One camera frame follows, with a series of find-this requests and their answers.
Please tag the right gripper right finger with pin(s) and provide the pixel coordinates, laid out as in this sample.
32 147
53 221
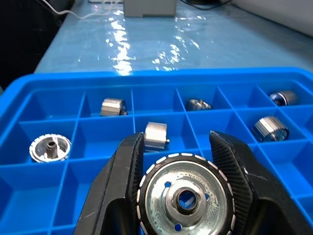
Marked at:
254 195

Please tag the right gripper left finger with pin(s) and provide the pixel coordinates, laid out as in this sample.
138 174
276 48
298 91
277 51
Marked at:
112 195

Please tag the blue compartment tray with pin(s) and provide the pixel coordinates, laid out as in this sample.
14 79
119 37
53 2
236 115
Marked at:
102 132

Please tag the grey box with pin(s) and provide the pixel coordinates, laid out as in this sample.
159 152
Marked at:
150 8

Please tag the white backdrop board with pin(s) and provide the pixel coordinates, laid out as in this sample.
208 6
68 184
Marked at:
281 14

